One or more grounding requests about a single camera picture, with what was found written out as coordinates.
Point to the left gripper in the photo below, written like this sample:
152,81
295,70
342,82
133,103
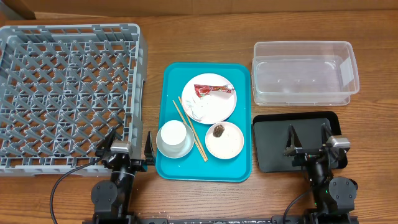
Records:
142,165

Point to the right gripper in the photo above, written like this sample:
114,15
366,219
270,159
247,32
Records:
310,154

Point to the white cup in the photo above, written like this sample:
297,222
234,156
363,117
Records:
173,133

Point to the grey bowl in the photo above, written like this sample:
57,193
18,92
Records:
175,152

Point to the wooden chopstick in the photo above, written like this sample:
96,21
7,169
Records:
197,140
184,120

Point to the pink small bowl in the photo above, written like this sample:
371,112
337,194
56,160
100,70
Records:
229,145

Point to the brown food scrap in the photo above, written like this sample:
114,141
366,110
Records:
218,130

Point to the red snack wrapper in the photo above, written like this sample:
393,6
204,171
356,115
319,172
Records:
203,90

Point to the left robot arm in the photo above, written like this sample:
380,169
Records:
111,197

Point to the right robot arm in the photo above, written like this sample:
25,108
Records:
333,196

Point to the black waste tray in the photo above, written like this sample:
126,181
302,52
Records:
271,135

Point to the grey dishwasher rack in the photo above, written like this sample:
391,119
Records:
63,90

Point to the teal plastic tray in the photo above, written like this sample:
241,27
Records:
192,166

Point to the clear plastic bin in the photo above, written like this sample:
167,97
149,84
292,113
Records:
304,73

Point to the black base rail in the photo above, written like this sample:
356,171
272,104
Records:
273,220

